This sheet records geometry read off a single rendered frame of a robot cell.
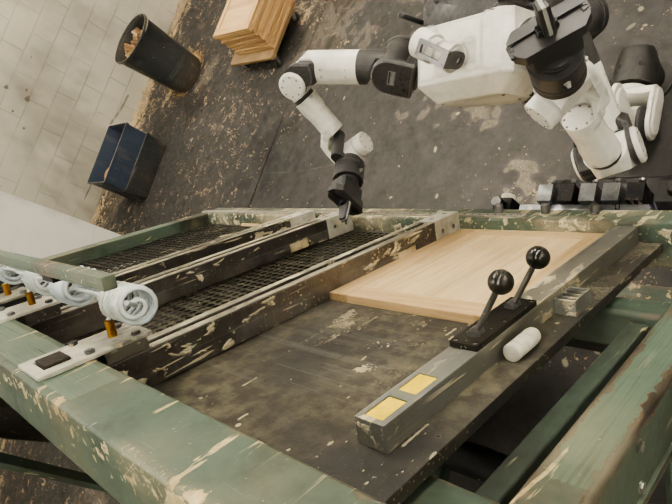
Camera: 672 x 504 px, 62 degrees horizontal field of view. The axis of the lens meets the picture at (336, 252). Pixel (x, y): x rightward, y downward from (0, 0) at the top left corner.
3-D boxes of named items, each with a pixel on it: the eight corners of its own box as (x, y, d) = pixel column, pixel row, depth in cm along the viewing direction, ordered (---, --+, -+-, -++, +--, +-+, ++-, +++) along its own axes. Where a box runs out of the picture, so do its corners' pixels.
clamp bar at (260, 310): (466, 234, 164) (457, 153, 158) (57, 440, 86) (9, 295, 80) (438, 233, 171) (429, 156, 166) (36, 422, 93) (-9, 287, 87)
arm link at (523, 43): (606, 29, 78) (609, 71, 88) (575, -19, 81) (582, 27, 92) (520, 77, 82) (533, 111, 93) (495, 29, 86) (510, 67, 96)
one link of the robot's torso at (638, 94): (610, 103, 220) (599, 86, 211) (667, 96, 206) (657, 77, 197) (601, 150, 216) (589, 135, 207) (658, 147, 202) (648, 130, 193)
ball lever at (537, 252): (524, 313, 95) (558, 250, 88) (514, 321, 93) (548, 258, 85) (506, 300, 97) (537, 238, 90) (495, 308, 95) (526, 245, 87)
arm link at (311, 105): (314, 139, 162) (269, 87, 156) (327, 123, 169) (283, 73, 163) (339, 120, 155) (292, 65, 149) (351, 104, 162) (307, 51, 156)
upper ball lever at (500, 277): (489, 340, 87) (523, 274, 80) (477, 350, 85) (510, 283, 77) (469, 326, 89) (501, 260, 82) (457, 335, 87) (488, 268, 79)
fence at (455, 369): (639, 242, 132) (638, 225, 131) (388, 454, 69) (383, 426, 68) (616, 241, 135) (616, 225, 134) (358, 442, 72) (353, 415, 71)
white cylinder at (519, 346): (520, 364, 85) (543, 343, 90) (519, 346, 84) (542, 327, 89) (502, 360, 87) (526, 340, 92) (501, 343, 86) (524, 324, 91)
